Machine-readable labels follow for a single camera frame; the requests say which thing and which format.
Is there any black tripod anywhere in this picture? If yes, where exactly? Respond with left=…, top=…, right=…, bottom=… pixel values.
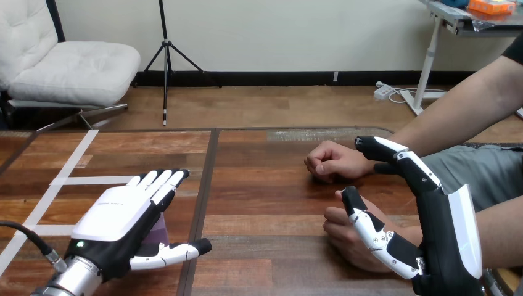
left=130, top=0, right=223, bottom=126

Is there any black cable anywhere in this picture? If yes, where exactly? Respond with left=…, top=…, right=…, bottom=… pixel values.
left=0, top=220, right=68, bottom=274

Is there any white desk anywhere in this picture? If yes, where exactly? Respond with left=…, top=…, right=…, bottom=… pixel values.
left=399, top=0, right=523, bottom=117

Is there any white power strip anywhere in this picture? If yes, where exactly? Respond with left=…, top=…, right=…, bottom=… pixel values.
left=373, top=81, right=394, bottom=101

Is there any purple block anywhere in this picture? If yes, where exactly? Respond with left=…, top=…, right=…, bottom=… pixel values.
left=141, top=212, right=170, bottom=247

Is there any person's forearm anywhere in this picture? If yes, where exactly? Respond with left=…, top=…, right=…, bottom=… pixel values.
left=398, top=195, right=523, bottom=271
left=388, top=55, right=523, bottom=158

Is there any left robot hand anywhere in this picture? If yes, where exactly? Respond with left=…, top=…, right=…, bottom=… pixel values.
left=64, top=168, right=213, bottom=282

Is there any white cushioned chair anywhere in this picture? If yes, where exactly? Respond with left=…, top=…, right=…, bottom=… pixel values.
left=0, top=0, right=142, bottom=131

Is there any orange thing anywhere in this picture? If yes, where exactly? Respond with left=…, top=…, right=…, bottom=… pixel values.
left=467, top=0, right=516, bottom=15

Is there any person's hand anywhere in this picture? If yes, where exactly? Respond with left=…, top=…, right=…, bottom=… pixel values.
left=304, top=140, right=376, bottom=184
left=323, top=189, right=410, bottom=274

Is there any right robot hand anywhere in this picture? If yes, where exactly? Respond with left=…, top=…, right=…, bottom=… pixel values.
left=341, top=136, right=485, bottom=296

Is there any white power cable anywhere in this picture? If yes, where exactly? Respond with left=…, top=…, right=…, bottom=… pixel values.
left=387, top=86, right=447, bottom=105

